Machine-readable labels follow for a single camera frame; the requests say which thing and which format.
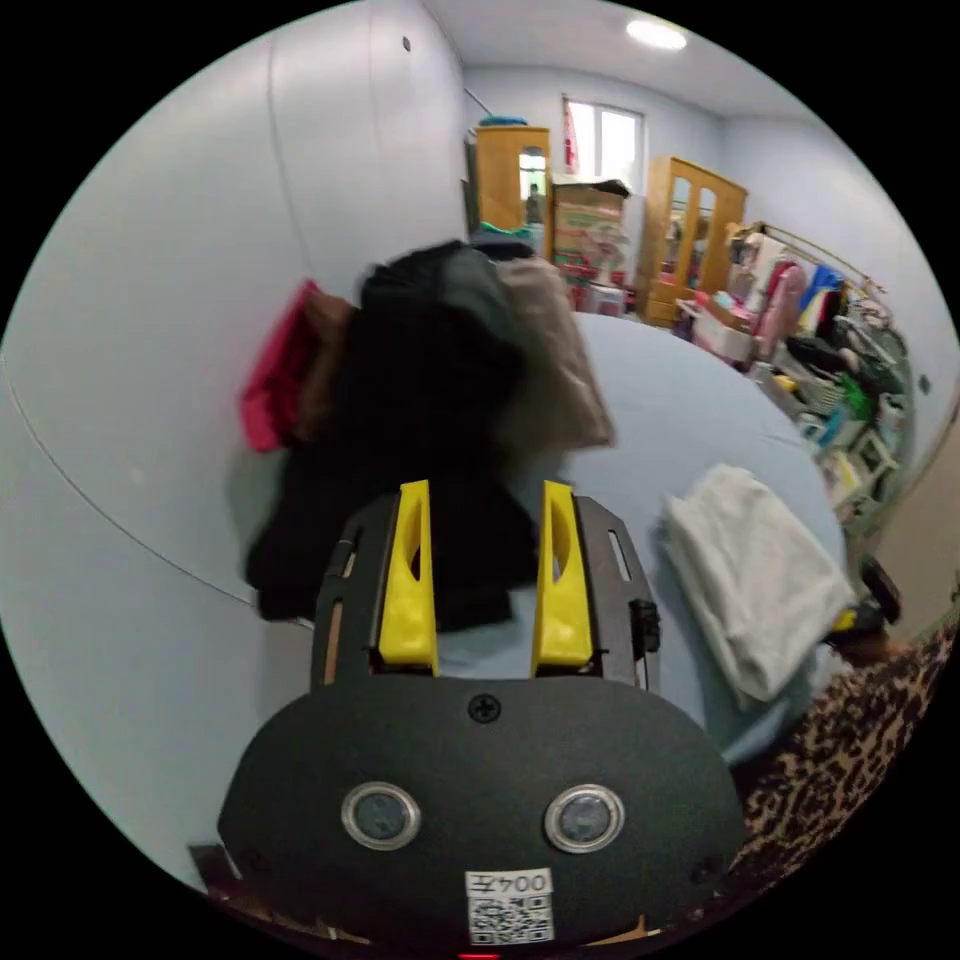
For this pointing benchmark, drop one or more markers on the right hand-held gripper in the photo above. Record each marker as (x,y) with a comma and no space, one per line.
(879,592)

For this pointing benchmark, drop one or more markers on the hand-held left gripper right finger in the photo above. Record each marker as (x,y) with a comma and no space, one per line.
(562,600)

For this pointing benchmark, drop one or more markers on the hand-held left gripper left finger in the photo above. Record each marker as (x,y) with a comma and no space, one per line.
(409,600)

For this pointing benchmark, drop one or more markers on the white long sleeve shirt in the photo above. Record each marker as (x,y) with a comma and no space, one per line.
(750,570)

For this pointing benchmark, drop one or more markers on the person's right hand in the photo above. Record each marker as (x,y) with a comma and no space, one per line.
(870,649)

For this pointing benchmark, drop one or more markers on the person's body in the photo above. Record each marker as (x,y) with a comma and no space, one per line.
(847,757)

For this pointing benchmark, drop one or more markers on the pile of clothes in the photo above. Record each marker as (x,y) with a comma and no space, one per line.
(420,390)

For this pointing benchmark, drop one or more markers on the bed with light blue sheet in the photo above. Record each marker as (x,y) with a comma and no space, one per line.
(675,390)

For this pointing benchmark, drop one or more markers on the clothes rack with garments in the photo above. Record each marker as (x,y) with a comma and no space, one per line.
(825,337)

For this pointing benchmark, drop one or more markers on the printed carton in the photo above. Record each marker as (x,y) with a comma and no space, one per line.
(589,232)

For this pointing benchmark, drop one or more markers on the wide wooden cupboard, glass doors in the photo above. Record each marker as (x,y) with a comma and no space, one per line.
(690,232)

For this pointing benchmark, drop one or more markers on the narrow wooden cupboard with mirror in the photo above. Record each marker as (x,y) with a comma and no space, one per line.
(510,176)

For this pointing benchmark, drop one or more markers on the window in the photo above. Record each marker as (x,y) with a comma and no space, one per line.
(611,142)

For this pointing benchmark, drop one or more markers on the round ceiling lamp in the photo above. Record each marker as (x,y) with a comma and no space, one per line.
(656,34)

